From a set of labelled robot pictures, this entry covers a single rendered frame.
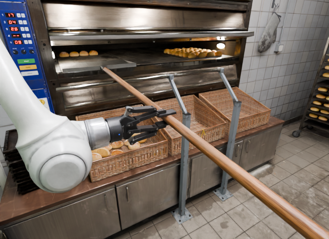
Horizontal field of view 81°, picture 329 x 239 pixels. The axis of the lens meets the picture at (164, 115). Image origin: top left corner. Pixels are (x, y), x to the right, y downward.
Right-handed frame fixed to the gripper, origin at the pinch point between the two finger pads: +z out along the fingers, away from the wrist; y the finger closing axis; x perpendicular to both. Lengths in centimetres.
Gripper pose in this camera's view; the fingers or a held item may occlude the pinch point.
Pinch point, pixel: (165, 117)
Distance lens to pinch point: 67.4
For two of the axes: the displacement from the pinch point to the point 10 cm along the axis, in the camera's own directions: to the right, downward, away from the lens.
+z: 8.8, -1.9, 4.3
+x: 4.7, 3.6, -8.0
